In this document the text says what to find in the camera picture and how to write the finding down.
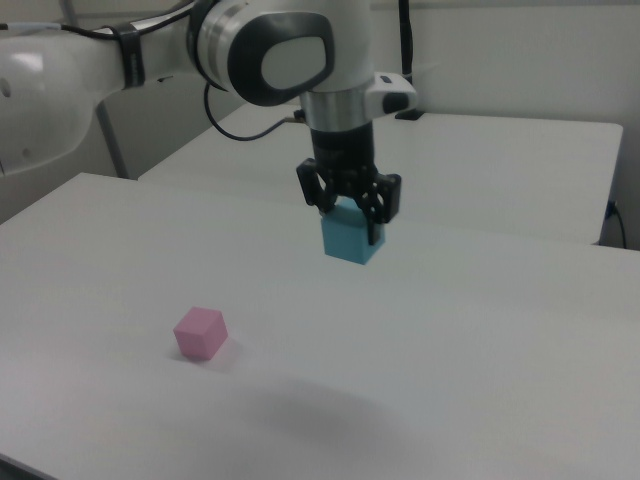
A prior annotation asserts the blue cube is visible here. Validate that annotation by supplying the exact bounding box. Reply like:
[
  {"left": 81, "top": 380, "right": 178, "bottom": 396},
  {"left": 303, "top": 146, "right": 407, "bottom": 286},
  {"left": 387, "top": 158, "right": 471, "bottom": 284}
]
[{"left": 319, "top": 195, "right": 388, "bottom": 265}]

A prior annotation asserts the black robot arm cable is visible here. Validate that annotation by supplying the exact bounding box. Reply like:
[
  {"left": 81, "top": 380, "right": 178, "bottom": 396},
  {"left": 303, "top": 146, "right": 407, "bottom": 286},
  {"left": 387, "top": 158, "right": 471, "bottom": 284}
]
[{"left": 0, "top": 0, "right": 307, "bottom": 143}]

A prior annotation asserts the pink cube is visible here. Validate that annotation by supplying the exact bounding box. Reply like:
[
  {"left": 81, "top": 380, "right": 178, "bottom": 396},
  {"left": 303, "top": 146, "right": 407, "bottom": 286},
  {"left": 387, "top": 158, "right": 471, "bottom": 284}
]
[{"left": 172, "top": 305, "right": 229, "bottom": 361}]

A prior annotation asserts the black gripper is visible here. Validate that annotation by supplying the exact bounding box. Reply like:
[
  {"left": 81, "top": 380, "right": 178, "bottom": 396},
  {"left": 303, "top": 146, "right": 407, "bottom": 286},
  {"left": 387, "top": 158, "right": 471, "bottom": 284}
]
[{"left": 295, "top": 124, "right": 403, "bottom": 247}]

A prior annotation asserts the black arm strap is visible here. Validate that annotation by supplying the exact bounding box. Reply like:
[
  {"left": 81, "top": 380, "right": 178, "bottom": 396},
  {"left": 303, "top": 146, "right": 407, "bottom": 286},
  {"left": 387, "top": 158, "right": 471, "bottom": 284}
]
[{"left": 116, "top": 23, "right": 147, "bottom": 92}]

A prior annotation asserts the black camera stand pole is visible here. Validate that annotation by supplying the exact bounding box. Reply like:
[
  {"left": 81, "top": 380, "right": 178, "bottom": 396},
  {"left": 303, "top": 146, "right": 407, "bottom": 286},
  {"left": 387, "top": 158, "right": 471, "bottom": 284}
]
[{"left": 396, "top": 0, "right": 424, "bottom": 122}]

